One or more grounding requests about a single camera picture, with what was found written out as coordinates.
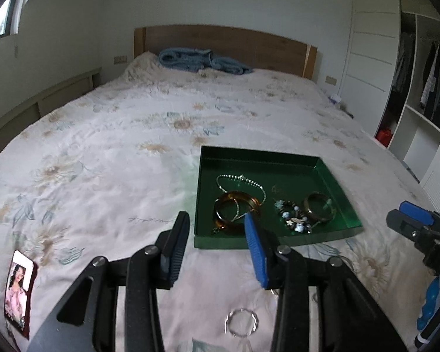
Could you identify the wooden headboard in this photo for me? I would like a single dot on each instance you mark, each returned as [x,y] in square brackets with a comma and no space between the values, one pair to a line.
[242,44]

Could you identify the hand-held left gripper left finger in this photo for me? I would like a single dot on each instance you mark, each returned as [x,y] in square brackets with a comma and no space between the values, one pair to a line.
[174,251]

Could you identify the person's right forearm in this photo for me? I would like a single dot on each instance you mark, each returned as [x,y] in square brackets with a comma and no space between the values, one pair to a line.
[431,308]

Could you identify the low white cabinet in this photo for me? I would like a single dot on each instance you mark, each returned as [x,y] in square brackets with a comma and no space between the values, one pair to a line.
[58,93]

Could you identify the amber bangle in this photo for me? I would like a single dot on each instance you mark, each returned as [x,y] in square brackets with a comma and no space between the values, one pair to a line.
[220,223]

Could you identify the brown bangle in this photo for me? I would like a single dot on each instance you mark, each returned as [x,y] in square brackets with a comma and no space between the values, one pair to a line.
[310,214]

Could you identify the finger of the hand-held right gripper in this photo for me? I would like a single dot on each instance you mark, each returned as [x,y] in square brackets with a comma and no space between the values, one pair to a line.
[398,222]
[416,212]

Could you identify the white wardrobe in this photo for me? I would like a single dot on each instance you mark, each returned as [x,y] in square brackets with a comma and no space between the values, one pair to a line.
[374,44]

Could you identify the wall outlet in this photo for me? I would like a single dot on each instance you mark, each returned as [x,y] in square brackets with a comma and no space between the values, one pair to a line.
[120,59]

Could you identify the wall switch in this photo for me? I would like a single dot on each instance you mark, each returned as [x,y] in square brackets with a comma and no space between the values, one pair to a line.
[330,80]

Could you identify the smartphone with woman photo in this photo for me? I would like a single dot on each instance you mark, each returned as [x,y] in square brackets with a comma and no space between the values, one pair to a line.
[18,293]

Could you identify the green tray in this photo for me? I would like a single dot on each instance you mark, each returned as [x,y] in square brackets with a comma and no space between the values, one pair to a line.
[278,161]

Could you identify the red bag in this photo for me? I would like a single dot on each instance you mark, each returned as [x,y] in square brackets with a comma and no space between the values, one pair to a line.
[384,136]

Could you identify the blue blanket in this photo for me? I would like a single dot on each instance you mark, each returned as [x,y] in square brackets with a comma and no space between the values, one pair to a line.
[187,58]

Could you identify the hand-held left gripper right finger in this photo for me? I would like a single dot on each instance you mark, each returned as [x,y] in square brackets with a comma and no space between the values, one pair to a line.
[255,255]

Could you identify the white floral bedspread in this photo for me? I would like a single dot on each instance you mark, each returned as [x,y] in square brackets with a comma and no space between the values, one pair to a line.
[113,161]

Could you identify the grey hanging clothes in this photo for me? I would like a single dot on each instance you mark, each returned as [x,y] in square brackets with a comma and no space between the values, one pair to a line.
[403,66]

